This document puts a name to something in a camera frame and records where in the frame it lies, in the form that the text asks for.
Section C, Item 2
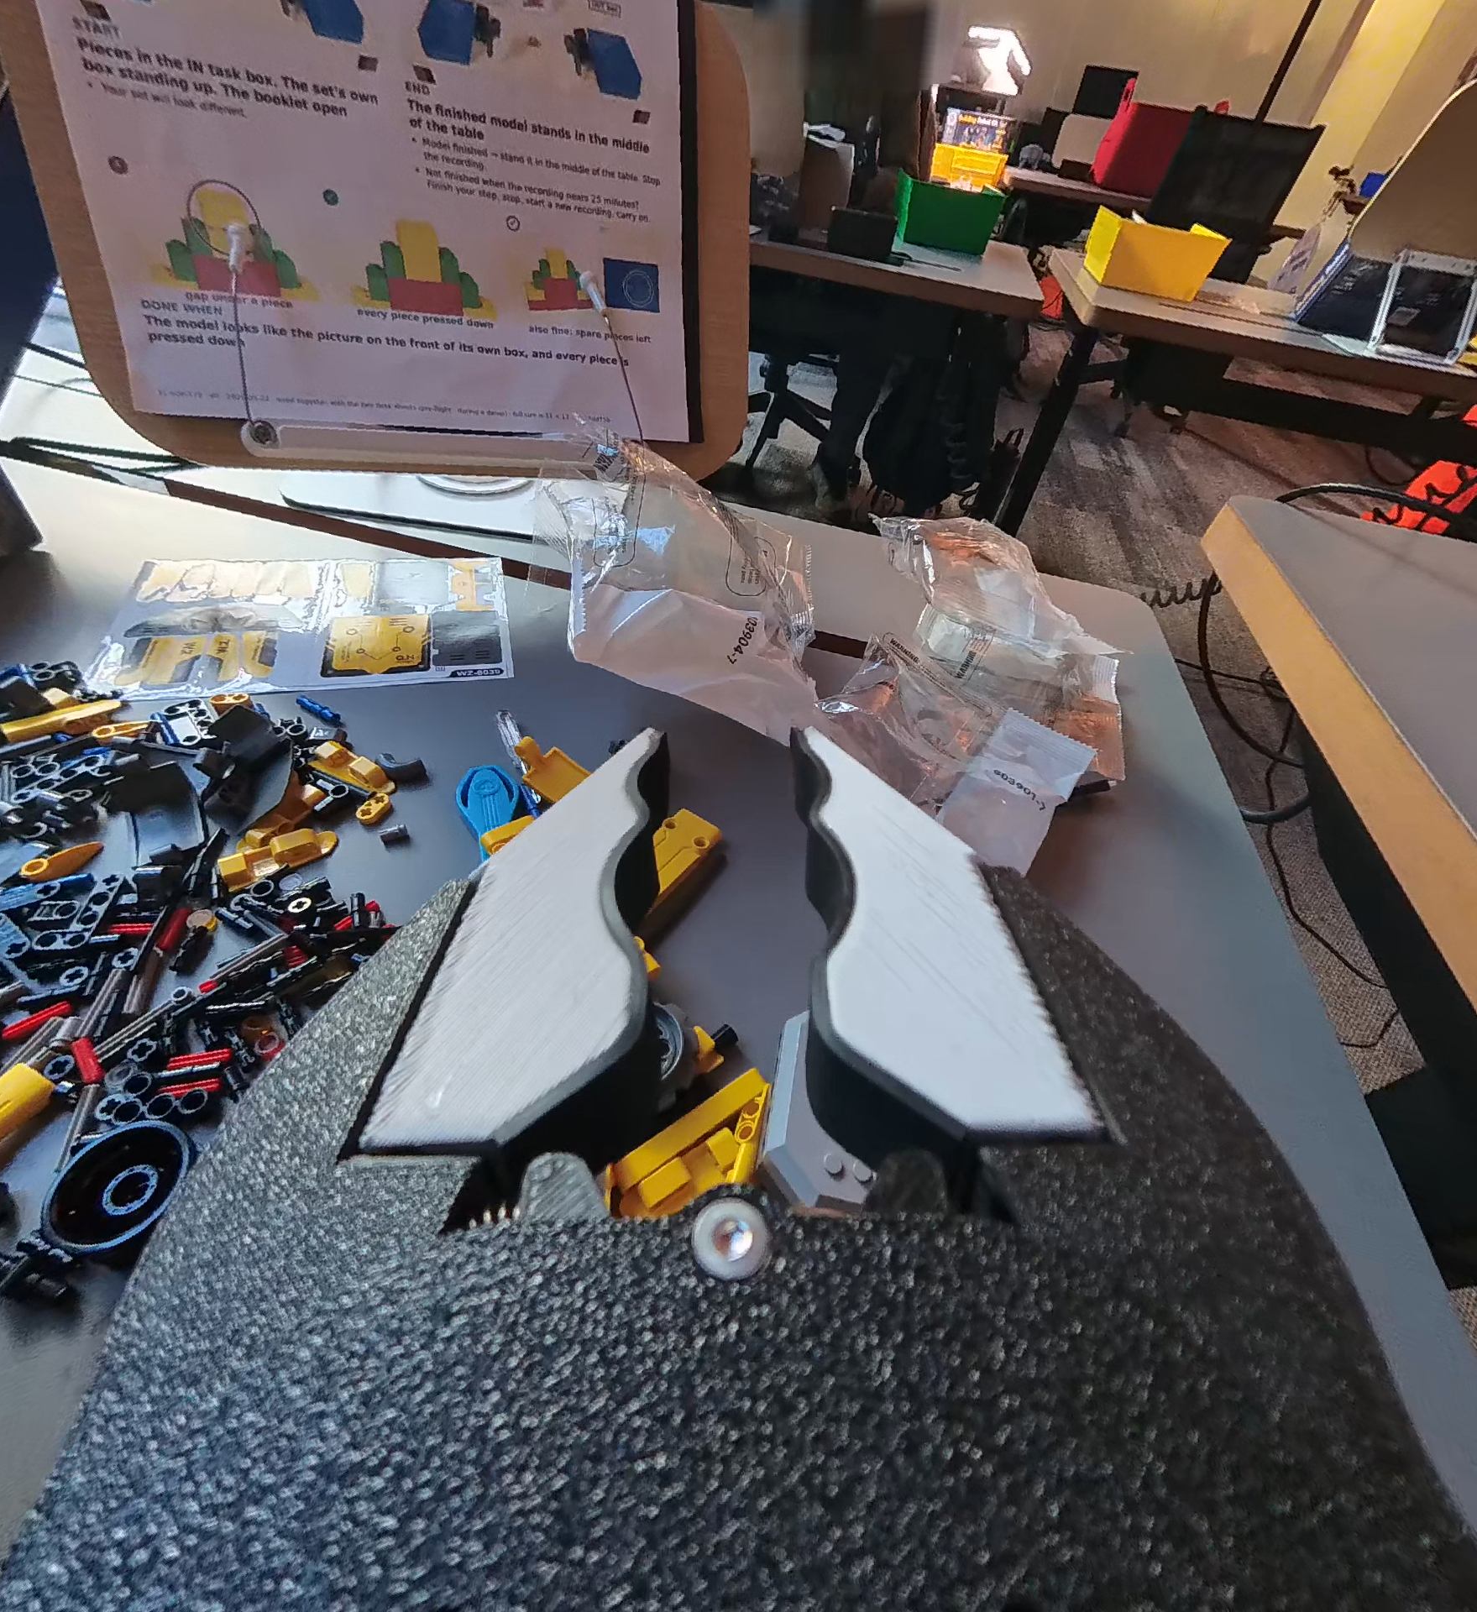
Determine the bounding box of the black backpack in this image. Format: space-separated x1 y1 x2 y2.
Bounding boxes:
864 328 1005 506

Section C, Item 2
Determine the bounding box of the black cable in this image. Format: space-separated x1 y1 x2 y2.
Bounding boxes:
0 433 204 479

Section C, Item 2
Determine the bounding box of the yellow plastic bin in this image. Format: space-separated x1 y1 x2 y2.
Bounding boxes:
1085 204 1232 304

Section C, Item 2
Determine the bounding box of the small green bin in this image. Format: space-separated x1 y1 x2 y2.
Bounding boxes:
895 169 1007 257

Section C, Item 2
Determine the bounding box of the red bag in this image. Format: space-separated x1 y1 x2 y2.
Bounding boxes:
1091 98 1232 196

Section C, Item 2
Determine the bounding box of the pile of building block parts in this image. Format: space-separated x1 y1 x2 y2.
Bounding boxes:
0 655 771 1304

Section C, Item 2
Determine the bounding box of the grey desk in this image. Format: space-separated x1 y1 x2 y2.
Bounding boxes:
0 467 1477 1612

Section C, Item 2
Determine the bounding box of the grey studded motor block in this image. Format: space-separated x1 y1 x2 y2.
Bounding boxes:
762 1010 881 1216

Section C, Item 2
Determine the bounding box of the wooden table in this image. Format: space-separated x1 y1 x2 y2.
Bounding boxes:
1203 494 1477 1128

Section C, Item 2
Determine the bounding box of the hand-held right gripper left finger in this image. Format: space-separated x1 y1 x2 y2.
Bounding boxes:
354 726 671 1157

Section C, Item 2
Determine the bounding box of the blue plastic toy part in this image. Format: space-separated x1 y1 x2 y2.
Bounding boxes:
456 765 538 845

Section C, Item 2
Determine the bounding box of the brown clipboard with paper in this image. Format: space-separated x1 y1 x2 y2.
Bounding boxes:
0 0 754 480

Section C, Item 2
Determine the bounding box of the grey work table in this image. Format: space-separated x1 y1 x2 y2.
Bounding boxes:
1046 245 1477 418
752 233 1048 531

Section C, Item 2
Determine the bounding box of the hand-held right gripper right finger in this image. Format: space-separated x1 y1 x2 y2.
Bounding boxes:
791 728 1109 1145

